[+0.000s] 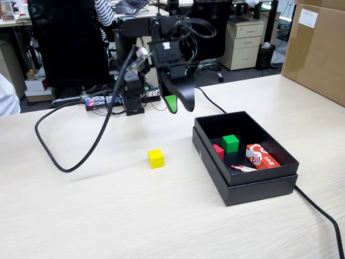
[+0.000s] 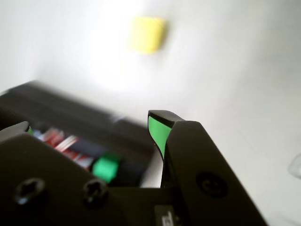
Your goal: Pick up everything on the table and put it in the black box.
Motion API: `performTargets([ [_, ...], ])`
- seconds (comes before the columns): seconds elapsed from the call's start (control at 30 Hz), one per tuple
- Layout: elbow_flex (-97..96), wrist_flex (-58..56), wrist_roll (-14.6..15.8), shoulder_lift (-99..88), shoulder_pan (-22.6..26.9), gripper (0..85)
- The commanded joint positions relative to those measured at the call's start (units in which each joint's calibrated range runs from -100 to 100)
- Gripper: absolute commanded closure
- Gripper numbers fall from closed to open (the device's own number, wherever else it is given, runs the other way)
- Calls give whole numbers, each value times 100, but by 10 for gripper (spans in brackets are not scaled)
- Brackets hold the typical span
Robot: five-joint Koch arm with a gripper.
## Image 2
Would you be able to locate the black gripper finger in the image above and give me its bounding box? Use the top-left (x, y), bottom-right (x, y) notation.
top-left (148, 109), bottom-right (269, 226)
top-left (0, 121), bottom-right (109, 226)

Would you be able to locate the green wooden cube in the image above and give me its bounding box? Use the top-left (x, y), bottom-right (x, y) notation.
top-left (92, 152), bottom-right (121, 184)

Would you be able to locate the yellow wooden cube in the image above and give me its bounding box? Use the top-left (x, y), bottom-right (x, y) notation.
top-left (127, 16), bottom-right (167, 55)

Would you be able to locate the black cardboard box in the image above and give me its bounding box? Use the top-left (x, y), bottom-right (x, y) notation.
top-left (0, 81), bottom-right (156, 189)

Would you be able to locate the orange white matchbox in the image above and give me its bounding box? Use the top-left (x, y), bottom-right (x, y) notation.
top-left (32, 128), bottom-right (95, 170)

